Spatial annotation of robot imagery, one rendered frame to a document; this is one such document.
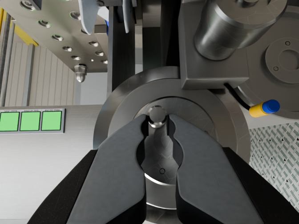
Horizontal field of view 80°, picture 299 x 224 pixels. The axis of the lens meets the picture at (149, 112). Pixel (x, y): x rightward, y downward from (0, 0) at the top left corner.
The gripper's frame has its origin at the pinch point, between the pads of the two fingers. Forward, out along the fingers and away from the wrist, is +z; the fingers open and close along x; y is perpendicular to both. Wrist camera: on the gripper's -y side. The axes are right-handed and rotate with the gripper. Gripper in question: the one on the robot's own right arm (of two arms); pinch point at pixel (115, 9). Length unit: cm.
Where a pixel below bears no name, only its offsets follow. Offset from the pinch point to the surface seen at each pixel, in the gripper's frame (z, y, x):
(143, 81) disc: -2.4, 10.3, 3.5
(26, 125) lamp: 29.4, 10.8, -30.9
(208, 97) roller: -3.4, 12.3, 9.5
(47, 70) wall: 185, -74, -124
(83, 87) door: 187, -52, -79
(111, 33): -1.9, 4.6, 0.1
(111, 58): -1.9, 7.5, 0.2
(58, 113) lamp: 29.4, 7.7, -22.1
